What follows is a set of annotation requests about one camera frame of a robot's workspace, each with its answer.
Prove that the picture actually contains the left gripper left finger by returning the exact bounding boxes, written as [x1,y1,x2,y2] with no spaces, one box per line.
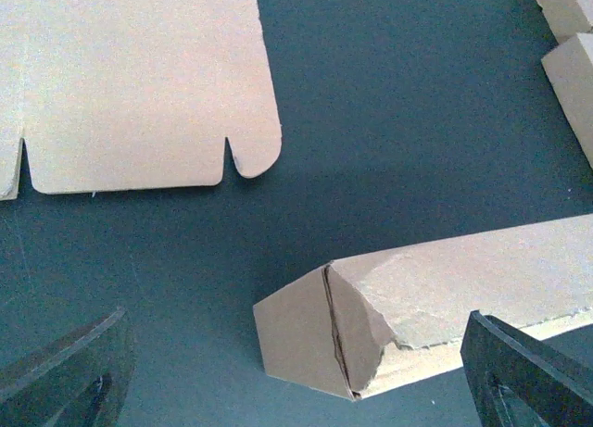
[1,308,134,426]

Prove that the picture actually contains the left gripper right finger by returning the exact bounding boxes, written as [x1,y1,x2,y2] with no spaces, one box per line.
[461,310,592,426]

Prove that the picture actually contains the large folded cardboard box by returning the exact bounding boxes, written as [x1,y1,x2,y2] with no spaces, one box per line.
[541,33,593,166]

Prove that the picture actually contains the small folded cardboard box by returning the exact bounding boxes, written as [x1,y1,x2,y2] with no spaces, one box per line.
[536,0,592,44]

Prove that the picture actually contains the flat cardboard blank stack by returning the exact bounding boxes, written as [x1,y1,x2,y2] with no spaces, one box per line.
[1,0,282,200]

